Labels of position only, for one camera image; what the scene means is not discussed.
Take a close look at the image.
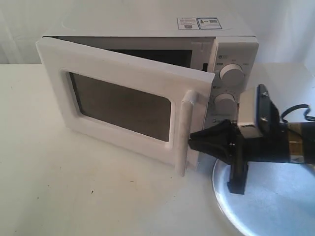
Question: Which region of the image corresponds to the lower white control knob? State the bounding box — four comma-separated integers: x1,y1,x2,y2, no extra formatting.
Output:
214,93,236,114

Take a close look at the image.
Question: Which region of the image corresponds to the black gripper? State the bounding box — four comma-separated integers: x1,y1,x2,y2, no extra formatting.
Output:
188,119,290,195

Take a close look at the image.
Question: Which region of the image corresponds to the black and gold robot arm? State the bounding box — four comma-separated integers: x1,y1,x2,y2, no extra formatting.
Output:
188,120,315,195

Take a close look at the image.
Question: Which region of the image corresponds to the white microwave oven body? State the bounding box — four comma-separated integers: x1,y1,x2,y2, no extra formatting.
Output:
36,3,259,125

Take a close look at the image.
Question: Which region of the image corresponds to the white control knob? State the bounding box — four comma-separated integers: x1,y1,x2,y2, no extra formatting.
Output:
214,93,236,114
220,63,245,87

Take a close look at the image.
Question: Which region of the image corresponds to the black cable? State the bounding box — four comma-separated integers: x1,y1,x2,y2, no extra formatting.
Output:
280,103,315,121

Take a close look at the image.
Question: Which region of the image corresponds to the white microwave door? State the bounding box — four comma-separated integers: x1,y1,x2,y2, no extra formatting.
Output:
36,37,215,176

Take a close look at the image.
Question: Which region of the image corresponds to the round stainless steel tray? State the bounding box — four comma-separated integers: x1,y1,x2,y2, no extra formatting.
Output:
212,161,315,236

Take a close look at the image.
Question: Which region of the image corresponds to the upper white control knob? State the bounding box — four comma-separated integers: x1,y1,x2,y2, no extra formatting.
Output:
220,63,245,87

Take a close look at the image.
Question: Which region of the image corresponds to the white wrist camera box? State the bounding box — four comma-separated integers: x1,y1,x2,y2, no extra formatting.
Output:
237,85,280,136

